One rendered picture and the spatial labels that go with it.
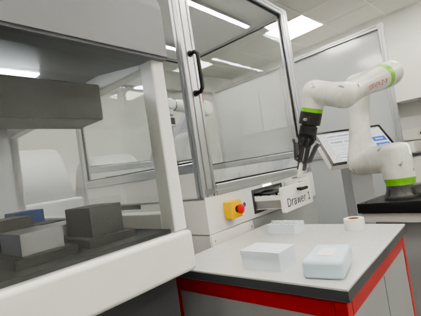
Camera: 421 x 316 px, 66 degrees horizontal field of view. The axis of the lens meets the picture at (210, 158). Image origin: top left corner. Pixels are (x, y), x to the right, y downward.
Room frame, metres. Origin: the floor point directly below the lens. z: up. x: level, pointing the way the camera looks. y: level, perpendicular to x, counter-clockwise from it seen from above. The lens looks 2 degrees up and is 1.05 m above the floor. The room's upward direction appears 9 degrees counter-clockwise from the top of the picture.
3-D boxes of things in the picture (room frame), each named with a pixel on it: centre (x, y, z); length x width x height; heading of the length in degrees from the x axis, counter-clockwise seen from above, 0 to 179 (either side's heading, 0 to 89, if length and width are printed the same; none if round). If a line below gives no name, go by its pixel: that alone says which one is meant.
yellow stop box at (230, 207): (1.36, -0.06, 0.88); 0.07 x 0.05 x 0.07; 139
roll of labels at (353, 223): (1.19, -0.48, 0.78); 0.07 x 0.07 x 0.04
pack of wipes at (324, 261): (0.82, -0.25, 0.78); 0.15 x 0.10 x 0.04; 149
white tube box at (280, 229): (1.31, -0.26, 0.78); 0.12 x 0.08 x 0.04; 48
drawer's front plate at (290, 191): (1.52, -0.38, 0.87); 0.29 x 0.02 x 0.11; 139
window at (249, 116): (1.67, -0.27, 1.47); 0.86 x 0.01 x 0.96; 139
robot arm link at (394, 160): (1.47, -0.82, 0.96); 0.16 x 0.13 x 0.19; 35
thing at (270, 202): (1.66, -0.22, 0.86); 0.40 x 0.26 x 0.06; 49
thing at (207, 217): (1.97, 0.07, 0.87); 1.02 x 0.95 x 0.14; 139
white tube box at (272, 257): (0.92, -0.12, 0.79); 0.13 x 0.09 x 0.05; 48
